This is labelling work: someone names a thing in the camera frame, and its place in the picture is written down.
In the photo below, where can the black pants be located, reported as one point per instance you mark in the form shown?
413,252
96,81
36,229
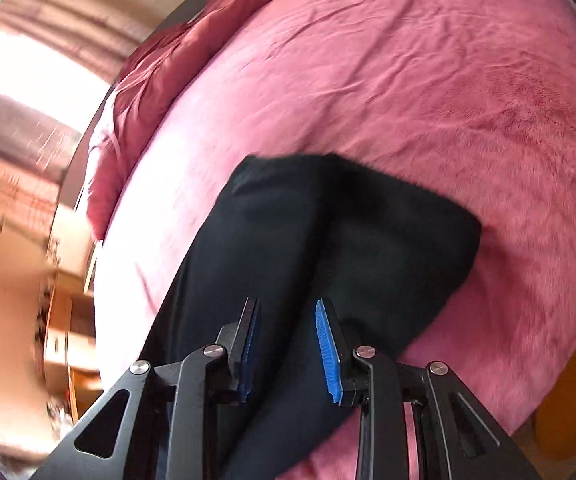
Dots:
293,240

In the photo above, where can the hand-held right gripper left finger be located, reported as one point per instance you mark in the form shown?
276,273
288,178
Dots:
248,355

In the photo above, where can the dark red duvet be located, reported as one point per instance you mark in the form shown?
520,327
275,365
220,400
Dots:
167,70

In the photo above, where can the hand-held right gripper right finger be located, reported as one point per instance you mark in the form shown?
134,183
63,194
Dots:
328,355

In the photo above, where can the pink fleece bed blanket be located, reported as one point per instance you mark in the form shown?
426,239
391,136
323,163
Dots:
393,85

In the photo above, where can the dark grey bed headboard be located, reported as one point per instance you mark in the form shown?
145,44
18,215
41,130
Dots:
75,175

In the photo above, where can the wooden desk cabinet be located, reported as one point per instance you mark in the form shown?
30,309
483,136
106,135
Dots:
62,320

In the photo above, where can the window curtain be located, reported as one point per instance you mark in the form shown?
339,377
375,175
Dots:
67,10

